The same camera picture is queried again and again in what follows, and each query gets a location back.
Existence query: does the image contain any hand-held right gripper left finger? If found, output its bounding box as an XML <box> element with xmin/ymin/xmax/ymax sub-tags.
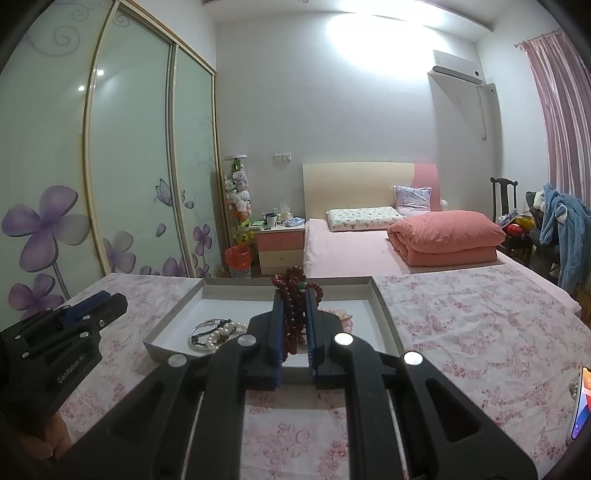
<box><xmin>46</xmin><ymin>288</ymin><xmax>284</xmax><ymax>480</ymax></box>

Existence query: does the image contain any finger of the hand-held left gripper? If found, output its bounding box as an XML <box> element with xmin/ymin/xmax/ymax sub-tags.
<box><xmin>46</xmin><ymin>291</ymin><xmax>112</xmax><ymax>325</ymax></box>
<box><xmin>74</xmin><ymin>294</ymin><xmax>129</xmax><ymax>330</ymax></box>

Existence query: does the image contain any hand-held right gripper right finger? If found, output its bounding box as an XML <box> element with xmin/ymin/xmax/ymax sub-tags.
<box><xmin>302</xmin><ymin>290</ymin><xmax>539</xmax><ymax>480</ymax></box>

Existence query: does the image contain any dark red bead bracelet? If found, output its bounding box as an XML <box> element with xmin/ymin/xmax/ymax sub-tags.
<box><xmin>271</xmin><ymin>267</ymin><xmax>324</xmax><ymax>355</ymax></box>

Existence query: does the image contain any chunky pink bead bracelet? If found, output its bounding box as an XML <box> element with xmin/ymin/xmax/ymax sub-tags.
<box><xmin>322</xmin><ymin>307</ymin><xmax>354</xmax><ymax>332</ymax></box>

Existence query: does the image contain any white pearl bracelet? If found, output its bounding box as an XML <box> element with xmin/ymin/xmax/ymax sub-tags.
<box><xmin>205</xmin><ymin>322</ymin><xmax>248</xmax><ymax>350</ymax></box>

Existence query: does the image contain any black bead necklace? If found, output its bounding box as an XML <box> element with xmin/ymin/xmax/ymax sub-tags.
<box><xmin>194</xmin><ymin>318</ymin><xmax>232</xmax><ymax>344</ymax></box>

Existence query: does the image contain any grey cardboard box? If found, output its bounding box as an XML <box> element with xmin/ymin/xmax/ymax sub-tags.
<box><xmin>143</xmin><ymin>276</ymin><xmax>402</xmax><ymax>370</ymax></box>

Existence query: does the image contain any person's left hand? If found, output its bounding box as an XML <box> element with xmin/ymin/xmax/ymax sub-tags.
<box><xmin>44</xmin><ymin>410</ymin><xmax>74</xmax><ymax>463</ymax></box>

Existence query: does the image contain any thin silver bangle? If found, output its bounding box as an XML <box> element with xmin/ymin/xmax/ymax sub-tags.
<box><xmin>189</xmin><ymin>318</ymin><xmax>232</xmax><ymax>354</ymax></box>

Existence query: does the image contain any pink nightstand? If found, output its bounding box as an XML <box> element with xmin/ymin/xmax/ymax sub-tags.
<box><xmin>255</xmin><ymin>224</ymin><xmax>306</xmax><ymax>277</ymax></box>

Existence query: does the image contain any red trash bin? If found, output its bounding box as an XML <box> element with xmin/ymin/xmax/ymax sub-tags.
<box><xmin>225</xmin><ymin>244</ymin><xmax>253</xmax><ymax>278</ymax></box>

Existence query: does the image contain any pink bed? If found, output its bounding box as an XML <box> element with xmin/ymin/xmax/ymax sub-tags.
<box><xmin>302</xmin><ymin>218</ymin><xmax>509</xmax><ymax>278</ymax></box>

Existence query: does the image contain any patterned white pillow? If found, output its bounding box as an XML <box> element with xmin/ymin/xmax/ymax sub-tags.
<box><xmin>326</xmin><ymin>206</ymin><xmax>405</xmax><ymax>233</ymax></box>

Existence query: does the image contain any column of plush toys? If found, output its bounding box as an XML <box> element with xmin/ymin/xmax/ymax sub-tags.
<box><xmin>224</xmin><ymin>154</ymin><xmax>254</xmax><ymax>245</ymax></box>

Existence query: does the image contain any flower printed sliding wardrobe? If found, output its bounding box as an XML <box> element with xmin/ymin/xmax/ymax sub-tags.
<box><xmin>0</xmin><ymin>0</ymin><xmax>232</xmax><ymax>324</ymax></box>

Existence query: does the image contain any cream pink headboard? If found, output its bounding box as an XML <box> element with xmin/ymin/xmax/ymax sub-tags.
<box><xmin>302</xmin><ymin>161</ymin><xmax>438</xmax><ymax>220</ymax></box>

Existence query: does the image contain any folded pink quilt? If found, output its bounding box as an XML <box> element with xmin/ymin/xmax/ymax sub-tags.
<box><xmin>387</xmin><ymin>210</ymin><xmax>508</xmax><ymax>268</ymax></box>

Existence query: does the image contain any purple floral pillow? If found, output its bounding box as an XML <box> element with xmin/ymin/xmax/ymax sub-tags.
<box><xmin>393</xmin><ymin>185</ymin><xmax>433</xmax><ymax>216</ymax></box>

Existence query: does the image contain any dark wooden chair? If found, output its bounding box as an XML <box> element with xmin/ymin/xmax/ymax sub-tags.
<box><xmin>490</xmin><ymin>176</ymin><xmax>534</xmax><ymax>267</ymax></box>

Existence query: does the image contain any colourful pile on chair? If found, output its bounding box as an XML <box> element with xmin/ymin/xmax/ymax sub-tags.
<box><xmin>501</xmin><ymin>212</ymin><xmax>537</xmax><ymax>239</ymax></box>

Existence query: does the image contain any blue robe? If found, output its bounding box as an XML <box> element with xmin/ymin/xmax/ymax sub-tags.
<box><xmin>539</xmin><ymin>183</ymin><xmax>591</xmax><ymax>292</ymax></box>

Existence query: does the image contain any smartphone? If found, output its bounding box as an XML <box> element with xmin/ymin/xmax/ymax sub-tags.
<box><xmin>569</xmin><ymin>366</ymin><xmax>591</xmax><ymax>446</ymax></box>

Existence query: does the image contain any white pipe cover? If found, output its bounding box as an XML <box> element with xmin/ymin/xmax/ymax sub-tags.
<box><xmin>475</xmin><ymin>83</ymin><xmax>498</xmax><ymax>140</ymax></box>

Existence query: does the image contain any white air conditioner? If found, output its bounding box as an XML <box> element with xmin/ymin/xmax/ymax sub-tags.
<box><xmin>431</xmin><ymin>50</ymin><xmax>484</xmax><ymax>86</ymax></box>

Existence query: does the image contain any pink striped curtain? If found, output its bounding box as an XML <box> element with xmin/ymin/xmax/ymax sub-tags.
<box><xmin>515</xmin><ymin>30</ymin><xmax>591</xmax><ymax>209</ymax></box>

